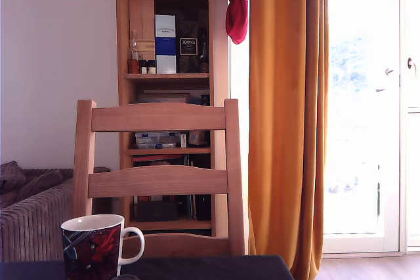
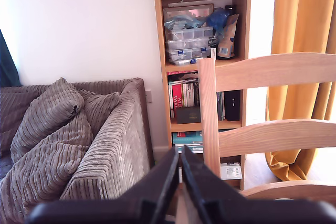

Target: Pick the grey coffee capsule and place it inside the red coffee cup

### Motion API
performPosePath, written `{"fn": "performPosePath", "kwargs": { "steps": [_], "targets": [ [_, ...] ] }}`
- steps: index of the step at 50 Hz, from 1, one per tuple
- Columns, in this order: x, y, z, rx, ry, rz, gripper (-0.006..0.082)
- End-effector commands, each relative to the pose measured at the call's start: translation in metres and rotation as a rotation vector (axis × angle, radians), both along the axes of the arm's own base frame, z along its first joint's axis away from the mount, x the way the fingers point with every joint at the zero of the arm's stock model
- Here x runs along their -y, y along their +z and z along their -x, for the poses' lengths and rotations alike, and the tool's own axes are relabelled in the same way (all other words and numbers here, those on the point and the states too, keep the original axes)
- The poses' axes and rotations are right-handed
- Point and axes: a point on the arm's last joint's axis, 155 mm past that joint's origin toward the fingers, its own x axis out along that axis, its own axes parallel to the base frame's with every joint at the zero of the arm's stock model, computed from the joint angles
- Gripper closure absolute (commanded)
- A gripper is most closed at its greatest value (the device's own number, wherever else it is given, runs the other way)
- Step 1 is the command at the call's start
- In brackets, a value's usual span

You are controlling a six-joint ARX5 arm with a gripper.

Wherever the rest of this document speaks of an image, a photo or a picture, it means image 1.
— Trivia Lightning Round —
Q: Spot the red patterned coffee mug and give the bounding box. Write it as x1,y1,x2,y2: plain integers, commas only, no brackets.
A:
60,214,146,280

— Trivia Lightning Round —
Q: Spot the wooden chair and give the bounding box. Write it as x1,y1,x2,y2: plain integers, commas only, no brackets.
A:
72,98,246,258

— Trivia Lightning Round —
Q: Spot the clear plastic storage box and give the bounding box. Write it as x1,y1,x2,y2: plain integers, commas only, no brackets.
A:
134,131,181,150

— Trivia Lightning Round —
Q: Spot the dark glass bottle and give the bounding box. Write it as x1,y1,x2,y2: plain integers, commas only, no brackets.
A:
199,28,210,73

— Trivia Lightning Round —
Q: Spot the black whisky box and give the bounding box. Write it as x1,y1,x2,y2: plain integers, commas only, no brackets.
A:
177,9,201,74

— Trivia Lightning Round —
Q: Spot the orange curtain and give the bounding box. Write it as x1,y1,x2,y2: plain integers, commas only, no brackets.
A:
248,0,330,280

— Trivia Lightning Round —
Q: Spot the blue and white box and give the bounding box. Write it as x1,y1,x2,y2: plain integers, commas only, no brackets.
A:
154,14,177,75

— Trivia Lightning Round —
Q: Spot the black storage box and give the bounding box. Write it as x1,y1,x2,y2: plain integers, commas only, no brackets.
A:
135,201,180,223

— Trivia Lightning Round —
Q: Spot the clear glass bottle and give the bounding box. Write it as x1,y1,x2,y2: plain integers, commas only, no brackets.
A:
130,30,140,61

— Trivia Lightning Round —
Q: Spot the red hanging cloth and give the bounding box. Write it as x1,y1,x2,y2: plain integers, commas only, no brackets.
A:
220,0,250,45

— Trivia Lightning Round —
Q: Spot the light wooden box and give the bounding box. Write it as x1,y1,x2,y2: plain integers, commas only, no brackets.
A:
128,0,156,61

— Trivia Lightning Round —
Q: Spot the black tablecloth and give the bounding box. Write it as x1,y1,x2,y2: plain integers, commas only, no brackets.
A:
0,254,295,280

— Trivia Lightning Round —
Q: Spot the brown sofa cushion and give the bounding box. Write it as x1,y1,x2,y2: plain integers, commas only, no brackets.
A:
0,161,27,193
15,170,64,201

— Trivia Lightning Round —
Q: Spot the grey ribbed sofa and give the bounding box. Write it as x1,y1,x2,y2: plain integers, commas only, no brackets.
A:
0,168,111,263

